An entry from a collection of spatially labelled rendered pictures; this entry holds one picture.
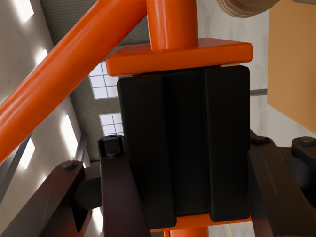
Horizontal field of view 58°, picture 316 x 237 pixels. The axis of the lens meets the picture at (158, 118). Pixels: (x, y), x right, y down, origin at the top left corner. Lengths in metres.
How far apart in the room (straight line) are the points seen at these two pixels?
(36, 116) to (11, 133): 0.02
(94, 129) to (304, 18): 10.35
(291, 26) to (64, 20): 8.55
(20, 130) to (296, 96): 0.25
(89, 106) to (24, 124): 9.81
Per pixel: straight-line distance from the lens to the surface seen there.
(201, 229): 0.16
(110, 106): 9.90
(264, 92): 2.28
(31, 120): 0.16
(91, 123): 10.40
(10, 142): 0.17
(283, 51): 0.33
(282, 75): 0.34
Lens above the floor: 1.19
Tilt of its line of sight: level
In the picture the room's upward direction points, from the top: 96 degrees counter-clockwise
